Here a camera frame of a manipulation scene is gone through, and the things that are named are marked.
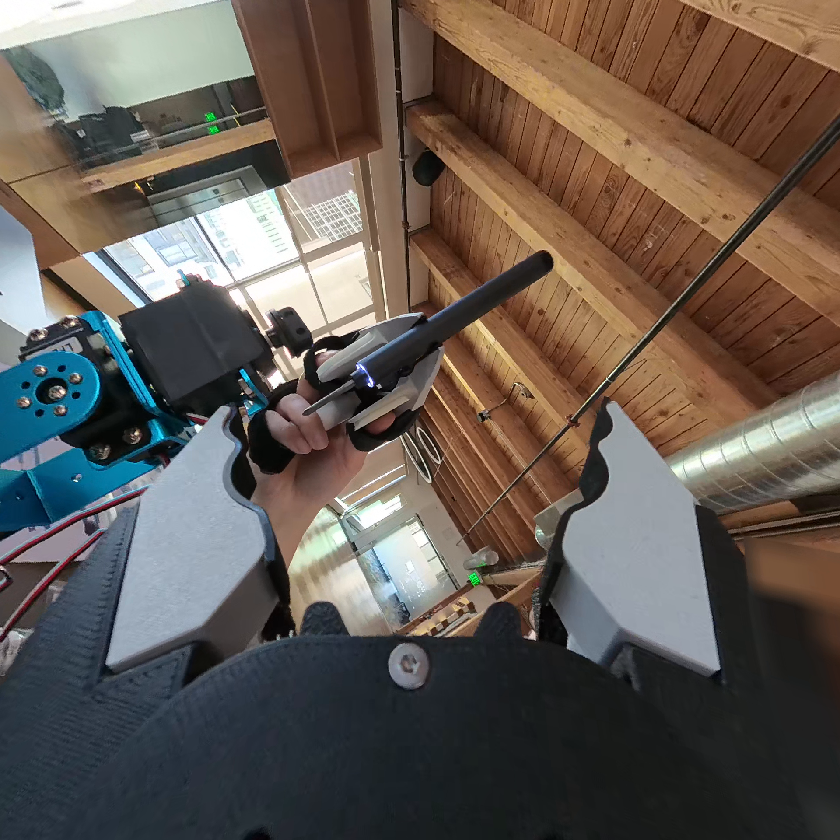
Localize person's right forearm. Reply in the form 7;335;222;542
261;507;315;581

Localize black ceiling conduit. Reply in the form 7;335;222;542
391;0;414;309

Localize thin black ceiling pipe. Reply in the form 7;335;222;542
456;118;840;547

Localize blue toy robot arm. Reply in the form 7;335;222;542
0;272;312;534

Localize black soldering iron tool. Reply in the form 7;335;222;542
302;249;555;417

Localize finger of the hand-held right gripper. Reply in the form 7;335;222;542
348;348;446;434
315;312;429;389

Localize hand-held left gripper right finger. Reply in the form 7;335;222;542
530;397;724;680

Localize red black servo wires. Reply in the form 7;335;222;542
0;486;155;643

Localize person's right hand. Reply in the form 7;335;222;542
252;351;373;519

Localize silver metal air duct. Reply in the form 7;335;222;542
666;374;840;516

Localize large paned window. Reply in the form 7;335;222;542
101;164;385;342

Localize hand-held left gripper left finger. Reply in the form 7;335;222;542
104;403;296;673

